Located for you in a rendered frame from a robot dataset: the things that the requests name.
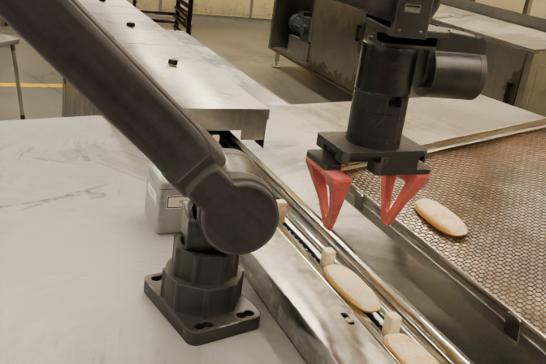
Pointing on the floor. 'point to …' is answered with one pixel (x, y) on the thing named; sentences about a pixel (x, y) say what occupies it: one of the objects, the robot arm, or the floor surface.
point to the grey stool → (14, 66)
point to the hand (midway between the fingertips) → (357, 219)
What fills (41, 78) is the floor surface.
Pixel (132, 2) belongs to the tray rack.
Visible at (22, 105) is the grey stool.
